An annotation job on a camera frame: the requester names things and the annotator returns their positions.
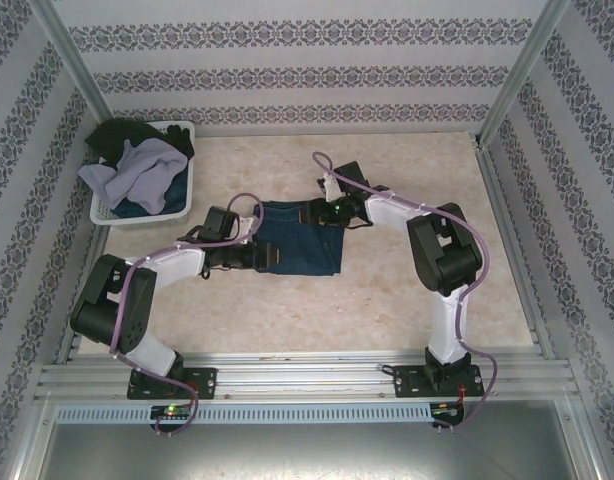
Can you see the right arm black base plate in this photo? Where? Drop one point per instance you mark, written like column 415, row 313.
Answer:
column 409, row 382

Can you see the denim skirt with pockets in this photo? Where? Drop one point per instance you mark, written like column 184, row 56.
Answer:
column 307, row 245

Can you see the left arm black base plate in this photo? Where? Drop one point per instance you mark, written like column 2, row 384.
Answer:
column 202, row 382

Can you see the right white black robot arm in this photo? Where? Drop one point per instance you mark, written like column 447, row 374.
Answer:
column 392, row 220

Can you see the white plastic basket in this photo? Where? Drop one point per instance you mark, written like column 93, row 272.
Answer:
column 107, row 217

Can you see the aluminium mounting rail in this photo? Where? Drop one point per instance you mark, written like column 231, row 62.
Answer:
column 307, row 372

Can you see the grey sheet metal panel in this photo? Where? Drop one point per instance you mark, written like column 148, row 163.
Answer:
column 307, row 450

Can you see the aluminium frame post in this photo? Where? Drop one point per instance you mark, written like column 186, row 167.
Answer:
column 72, row 50
column 533, row 50

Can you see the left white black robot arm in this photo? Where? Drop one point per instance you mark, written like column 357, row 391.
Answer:
column 179, row 262

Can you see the lavender skirt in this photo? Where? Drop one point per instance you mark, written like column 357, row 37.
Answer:
column 147, row 170

